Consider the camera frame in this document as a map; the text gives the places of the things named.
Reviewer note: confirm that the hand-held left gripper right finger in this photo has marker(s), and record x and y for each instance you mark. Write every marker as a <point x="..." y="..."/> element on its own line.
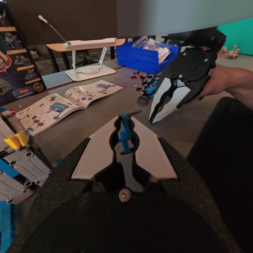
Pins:
<point x="154" y="156"/>

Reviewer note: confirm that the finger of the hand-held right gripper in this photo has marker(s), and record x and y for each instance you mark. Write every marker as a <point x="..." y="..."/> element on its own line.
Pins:
<point x="161" y="91"/>
<point x="177" y="96"/>

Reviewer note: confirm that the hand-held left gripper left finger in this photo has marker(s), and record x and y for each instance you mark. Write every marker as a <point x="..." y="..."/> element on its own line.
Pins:
<point x="92" y="158"/>

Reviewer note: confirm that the grey toy gear wheel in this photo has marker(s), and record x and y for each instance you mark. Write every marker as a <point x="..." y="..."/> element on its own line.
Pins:
<point x="142" y="100"/>

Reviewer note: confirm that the blue toy beam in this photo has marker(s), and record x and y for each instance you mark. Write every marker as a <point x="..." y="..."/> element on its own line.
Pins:
<point x="124" y="136"/>

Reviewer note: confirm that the person's right forearm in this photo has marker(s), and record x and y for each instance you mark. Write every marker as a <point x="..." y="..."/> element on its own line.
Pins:
<point x="241" y="87"/>

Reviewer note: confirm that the grey desk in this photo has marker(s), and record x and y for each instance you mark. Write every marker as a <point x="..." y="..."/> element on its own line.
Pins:
<point x="79" y="126"/>

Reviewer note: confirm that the white desk lamp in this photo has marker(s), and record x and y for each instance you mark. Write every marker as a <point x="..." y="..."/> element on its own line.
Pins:
<point x="89" y="42"/>

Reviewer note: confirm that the wooden standing desk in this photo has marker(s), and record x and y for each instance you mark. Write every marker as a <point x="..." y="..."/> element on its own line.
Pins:
<point x="59" y="19"/>

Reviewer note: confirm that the person's right hand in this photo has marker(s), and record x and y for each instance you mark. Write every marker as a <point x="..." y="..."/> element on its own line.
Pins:
<point x="217" y="83"/>

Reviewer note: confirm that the pile of small brick parts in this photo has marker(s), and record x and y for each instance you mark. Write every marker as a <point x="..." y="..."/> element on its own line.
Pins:
<point x="148" y="79"/>

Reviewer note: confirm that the wooden puzzle model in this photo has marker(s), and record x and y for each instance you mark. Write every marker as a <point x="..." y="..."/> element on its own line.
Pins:
<point x="229" y="53"/>

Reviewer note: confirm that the blue plastic bin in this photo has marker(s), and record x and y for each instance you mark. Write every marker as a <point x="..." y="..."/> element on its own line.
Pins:
<point x="136" y="57"/>

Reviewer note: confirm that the clear plastic bags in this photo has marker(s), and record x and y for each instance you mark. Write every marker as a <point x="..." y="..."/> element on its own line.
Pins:
<point x="150" y="44"/>

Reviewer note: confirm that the building instruction booklet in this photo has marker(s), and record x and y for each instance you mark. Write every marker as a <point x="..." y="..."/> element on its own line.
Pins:
<point x="59" y="106"/>

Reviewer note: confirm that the blue grey brick toy vehicle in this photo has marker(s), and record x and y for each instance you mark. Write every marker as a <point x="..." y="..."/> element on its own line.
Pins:
<point x="23" y="164"/>

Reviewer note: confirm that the dark blue toy kit box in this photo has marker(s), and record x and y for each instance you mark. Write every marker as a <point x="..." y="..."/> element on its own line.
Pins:
<point x="19" y="59"/>

